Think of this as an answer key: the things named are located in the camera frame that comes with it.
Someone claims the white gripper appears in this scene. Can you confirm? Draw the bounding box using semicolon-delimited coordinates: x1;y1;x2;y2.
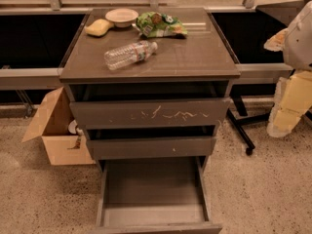
263;1;312;137

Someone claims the clear plastic water bottle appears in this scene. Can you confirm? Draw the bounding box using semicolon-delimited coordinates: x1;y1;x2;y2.
104;40;158;70

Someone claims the grey top drawer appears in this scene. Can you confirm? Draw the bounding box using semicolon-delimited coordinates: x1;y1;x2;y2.
70;98;230;130

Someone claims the grey middle drawer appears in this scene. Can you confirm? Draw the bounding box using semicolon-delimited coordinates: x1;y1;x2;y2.
87;136;216;160

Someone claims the dark grey drawer cabinet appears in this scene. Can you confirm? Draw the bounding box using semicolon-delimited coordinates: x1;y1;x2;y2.
60;8;240;164

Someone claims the grey open bottom drawer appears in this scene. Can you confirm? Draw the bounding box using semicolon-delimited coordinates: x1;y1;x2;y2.
88;157;222;234

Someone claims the green chip bag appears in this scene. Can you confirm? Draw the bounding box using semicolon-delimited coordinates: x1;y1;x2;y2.
136;12;188;38

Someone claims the white ceramic bowl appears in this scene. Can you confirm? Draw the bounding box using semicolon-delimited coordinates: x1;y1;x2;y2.
105;8;138;28

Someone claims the yellow sponge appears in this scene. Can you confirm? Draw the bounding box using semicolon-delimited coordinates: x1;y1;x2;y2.
84;19;114;37

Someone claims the white cup in box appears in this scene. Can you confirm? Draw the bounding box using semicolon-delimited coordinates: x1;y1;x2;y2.
68;120;84;136

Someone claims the open cardboard box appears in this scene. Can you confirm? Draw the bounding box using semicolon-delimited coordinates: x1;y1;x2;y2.
22;88;94;166

